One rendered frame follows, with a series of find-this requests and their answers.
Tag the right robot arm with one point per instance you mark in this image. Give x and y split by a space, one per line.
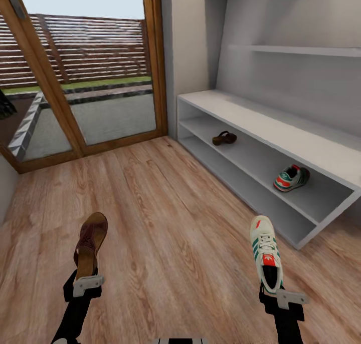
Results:
286 306

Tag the gym shoe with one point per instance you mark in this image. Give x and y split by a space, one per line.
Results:
291 177
267 257

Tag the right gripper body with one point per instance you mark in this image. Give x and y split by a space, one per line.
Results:
292 315

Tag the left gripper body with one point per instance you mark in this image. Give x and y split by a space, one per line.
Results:
80 302

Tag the sandal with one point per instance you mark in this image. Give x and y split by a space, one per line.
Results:
225 137
92 235

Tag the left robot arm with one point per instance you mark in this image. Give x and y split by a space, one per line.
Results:
79 294

